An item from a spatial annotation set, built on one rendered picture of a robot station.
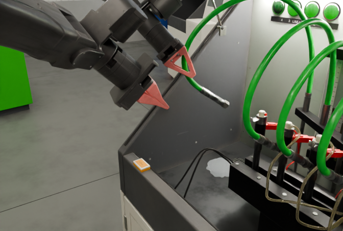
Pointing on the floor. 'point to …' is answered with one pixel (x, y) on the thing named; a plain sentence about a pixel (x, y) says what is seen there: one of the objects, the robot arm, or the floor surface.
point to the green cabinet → (13, 82)
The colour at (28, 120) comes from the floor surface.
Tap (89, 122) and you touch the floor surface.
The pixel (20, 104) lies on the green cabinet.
